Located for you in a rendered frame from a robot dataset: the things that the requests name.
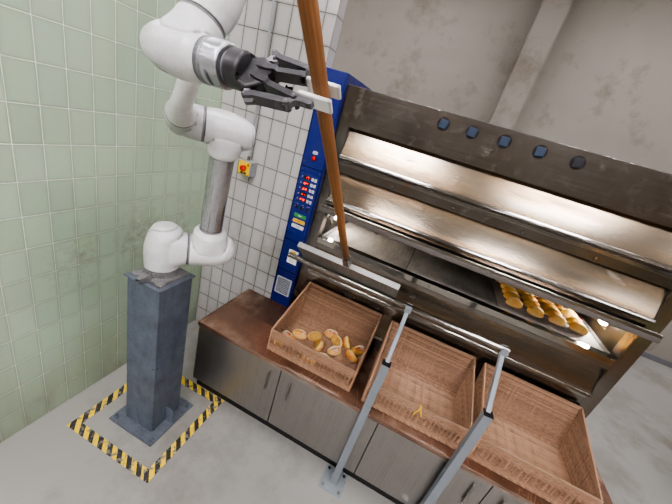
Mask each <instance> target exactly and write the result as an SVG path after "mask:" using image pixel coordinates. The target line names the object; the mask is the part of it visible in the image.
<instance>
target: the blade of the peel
mask: <svg viewBox="0 0 672 504"><path fill-rule="evenodd" d="M297 247H298V249H299V251H300V252H301V254H302V256H303V258H305V259H307V260H310V261H312V262H314V263H317V264H319V265H321V266H323V267H326V268H328V269H330V270H332V271H335V272H337V273H339V274H342V275H344V276H346V277H348V278H351V279H353V280H355V281H357V282H360V283H362V284H364V285H367V286H369V287H371V288H373V289H376V290H378V291H380V292H382V293H385V294H387V295H389V296H392V297H394V298H395V297H396V295H397V292H398V290H399V288H400V284H397V283H395V282H393V281H390V280H388V279H386V278H383V277H381V276H379V275H376V274H374V273H372V272H369V271H367V270H365V269H362V268H360V267H358V266H356V265H353V264H351V265H350V267H349V268H348V267H345V266H343V263H342V259H339V258H337V257H335V256H332V255H330V254H328V253H325V252H323V251H321V250H318V249H316V248H314V247H311V246H309V245H307V244H304V243H302V242H299V243H298V245H297ZM307 266H308V265H307ZM308 267H309V268H310V269H313V270H315V271H317V272H319V273H322V274H324V275H326V276H328V277H330V278H333V279H335V280H337V281H339V282H342V283H344V284H346V285H348V286H351V287H353V288H355V289H357V290H359V291H362V292H364V293H366V294H368V295H371V296H373V297H375V298H377V299H380V300H382V301H384V302H386V303H388V304H391V305H392V304H393V303H391V302H389V301H386V300H384V299H382V298H380V297H377V296H375V295H373V294H371V293H368V292H366V291H364V290H362V289H359V288H357V287H355V286H353V285H350V284H348V283H346V282H344V281H341V280H339V279H337V278H335V277H332V276H330V275H328V274H326V273H323V272H321V271H319V270H317V269H314V268H312V267H310V266H308Z"/></svg>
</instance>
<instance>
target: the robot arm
mask: <svg viewBox="0 0 672 504"><path fill-rule="evenodd" d="M245 2H246V0H179V1H178V3H177V4H176V6H175V7H174V8H173V9H172V10H171V11H170V12H169V13H167V14H166V15H165V16H163V17H162V18H159V19H155V20H153V21H151V22H149V23H147V24H146V25H144V26H143V27H142V29H141V32H140V45H141V49H142V51H143V53H144V55H145V56H146V57H147V58H148V59H149V60H150V61H151V62H152V63H153V64H154V65H155V66H156V67H157V68H158V69H160V70H161V71H163V72H165V73H167V74H169V75H171V76H173V77H175V78H177V80H176V83H175V86H174V89H173V92H172V95H171V98H170V99H169V100H168V101H167V102H166V104H165V107H164V110H163V115H164V119H165V122H166V124H167V126H168V127H169V129H170V130H171V131H172V132H173V133H175V134H177V135H179V136H184V137H187V138H190V139H193V140H196V141H200V142H204V143H206V149H207V152H208V154H209V160H208V168H207V175H206V183H205V191H204V198H203V206H202V214H201V221H200V224H199V225H198V226H196V227H195V228H194V231H193V233H192V234H191V233H186V232H183V230H182V228H181V227H180V226H179V225H177V224H175V223H173V222H169V221H160V222H156V223H154V224H153V225H152V226H151V227H150V229H149V231H148V233H147V235H146V237H145V240H144V245H143V262H144V265H143V268H141V269H138V270H134V271H132V275H133V276H137V278H136V279H135V281H136V283H138V284H141V283H145V282H149V283H151V284H153V285H154V286H155V287H156V288H158V289H162V288H164V287H165V286H166V285H168V284H171V283H173V282H175V281H177V280H179V279H181V278H184V277H188V276H189V273H188V272H187V271H183V270H181V269H180V266H182V265H186V264H187V265H197V266H216V265H222V264H225V263H227V262H229V261H230V260H232V258H233V256H234V251H235V245H234V243H233V240H232V239H231V238H230V237H228V236H227V232H226V231H225V229H224V228H223V222H224V216H225V211H226V205H227V200H228V194H229V190H230V184H231V179H232V173H233V168H234V162H235V161H236V160H237V159H238V158H239V156H240V155H241V153H242V151H244V152H246V151H249V150H250V149H251V148H252V147H253V146H254V143H255V127H254V126H253V125H252V124H251V123H250V122H249V121H248V120H246V119H245V118H243V117H242V116H240V115H237V114H235V113H232V112H229V111H226V110H222V109H218V108H213V107H207V106H203V105H199V104H194V101H195V98H196V96H197V93H198V90H199V88H200V85H201V84H206V85H209V86H214V87H217V88H220V89H223V90H226V91H229V90H233V89H234V90H238V91H241V96H242V98H243V101H244V103H245V105H259V106H263V107H267V108H271V109H275V110H279V111H284V112H288V113H289V112H291V111H292V108H293V107H295V110H298V109H299V108H300V107H303V108H306V109H309V110H312V109H316V110H319V111H322V112H325V113H328V114H332V113H333V107H332V100H331V99H328V98H325V97H321V96H318V95H315V94H312V93H309V92H306V91H303V90H300V89H299V90H298V91H297V93H298V95H297V93H296V92H294V91H292V90H290V89H288V88H286V87H284V86H281V85H279V82H282V83H288V84H294V85H300V86H306V87H308V90H309V91H311V92H313V89H312V83H311V77H310V72H309V66H308V64H307V63H304V62H301V61H299V60H296V59H293V58H291V57H288V56H285V55H283V54H281V53H280V52H279V51H277V50H276V49H273V50H272V51H271V52H272V55H271V56H269V57H268V58H265V57H256V56H254V55H253V54H252V53H251V52H249V51H247V50H244V49H240V48H238V47H237V46H236V45H235V44H234V43H232V42H230V41H227V40H224V39H225V38H226V36H227V35H229V34H230V33H231V32H232V31H233V29H234V28H235V26H236V24H237V22H238V20H239V19H240V16H241V14H242V12H243V7H244V4H245ZM283 104H284V105H283Z"/></svg>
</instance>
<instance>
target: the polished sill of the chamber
mask: <svg viewBox="0 0 672 504"><path fill-rule="evenodd" d="M317 242H318V243H320V244H322V245H325V246H327V247H330V248H332V249H334V250H337V251H339V252H341V253H342V249H341V244H340V242H337V241H335V240H333V239H330V238H328V237H325V236H323V235H321V236H319V237H318V240H317ZM348 249H349V256H351V257H353V258H356V259H358V260H360V261H363V262H365V263H368V264H370V265H372V266H375V267H377V268H379V269H382V270H384V271H387V272H389V273H391V274H394V275H396V276H398V277H401V278H403V279H406V280H408V281H410V282H413V283H415V284H417V285H420V286H422V287H425V288H427V289H429V290H432V291H434V292H436V293H439V294H441V295H444V296H446V297H448V298H451V299H453V300H455V301H458V302H460V303H463V304H465V305H467V306H470V307H472V308H474V309H477V310H479V311H482V312H484V313H486V314H489V315H491V316H493V317H496V318H498V319H501V320H503V321H505V322H508V323H510V324H512V325H515V326H517V327H520V328H522V329H524V330H527V331H529V332H531V333H534V334H536V335H539V336H541V337H543V338H546V339H548V340H550V341H553V342H555V343H558V344H560V345H562V346H565V347H567V348H569V349H572V350H574V351H577V352H579V353H581V354H584V355H586V356H588V357H591V358H593V359H596V360H598V361H600V362H603V363H605V364H607V365H610V366H612V365H613V364H614V362H615V359H614V358H613V357H612V355H611V354H608V353H606V352H604V351H601V350H599V349H596V348H594V347H592V346H589V345H587V344H584V343H582V342H579V341H577V340H575V339H572V338H570V337H567V336H565V335H562V334H560V333H558V332H555V331H553V330H550V329H548V328H546V327H543V326H541V325H538V324H536V323H533V322H531V321H529V320H526V319H524V318H521V317H519V316H516V315H514V314H512V313H509V312H507V311H504V310H502V309H500V308H497V307H495V306H492V305H490V304H487V303H485V302H483V301H480V300H478V299H475V298H473V297H471V296H468V295H466V294H463V293H461V292H458V291H456V290H454V289H451V288H449V287H446V286H444V285H441V284H439V283H437V282H434V281H432V280H429V279H427V278H425V277H422V276H420V275H417V274H415V273H412V272H410V271H408V270H405V269H403V268H400V267H398V266H395V265H393V264H391V263H388V262H386V261H383V260H381V259H379V258H376V257H374V256H371V255H369V254H366V253H364V252H362V251H359V250H357V249H354V248H352V247H349V246H348Z"/></svg>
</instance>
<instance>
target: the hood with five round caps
mask: <svg viewBox="0 0 672 504"><path fill-rule="evenodd" d="M349 127H351V128H354V129H357V130H361V131H364V132H367V133H370V134H373V135H376V136H380V137H383V138H386V139H389V140H392V141H396V142H399V143H402V144H405V145H408V146H412V147H415V148H418V149H421V150H424V151H428V152H431V153H434V154H437V155H440V156H443V157H447V158H450V159H453V160H456V161H459V162H463V163H466V164H469V165H472V166H475V167H479V168H482V169H485V170H488V171H491V172H494V173H498V174H501V175H504V176H507V177H510V178H514V179H517V180H520V181H523V182H526V183H530V184H533V185H536V186H539V187H542V188H546V189H549V190H552V191H555V192H558V193H561V194H565V195H568V196H571V197H574V198H577V199H581V200H584V201H587V202H590V203H593V204H597V205H600V206H603V207H606V208H609V209H612V210H616V211H619V212H622V213H625V214H628V215H632V216H635V217H638V218H641V219H644V220H648V221H651V222H654V223H657V224H660V225H664V226H667V227H670V228H672V174H669V173H666V172H662V171H658V170H655V169H651V168H648V167H644V166H640V165H637V164H633V163H630V162H626V161H622V160H619V159H615V158H612V157H608V156H604V155H601V154H597V153H594V152H590V151H586V150H583V149H579V148H576V147H572V146H569V145H565V144H561V143H558V142H554V141H551V140H547V139H543V138H540V137H536V136H533V135H529V134H525V133H522V132H518V131H515V130H511V129H507V128H504V127H500V126H497V125H493V124H489V123H486V122H482V121H479V120H475V119H471V118H468V117H464V116H461V115H457V114H453V113H450V112H446V111H443V110H439V109H435V108H432V107H428V106H425V105H421V104H418V103H414V102H410V101H407V100H403V99H400V98H396V97H392V96H389V95H385V94H382V93H378V92H374V91H371V90H367V89H364V88H359V92H358V95H357V99H356V102H355V106H354V110H353V113H352V117H351V121H350V124H349Z"/></svg>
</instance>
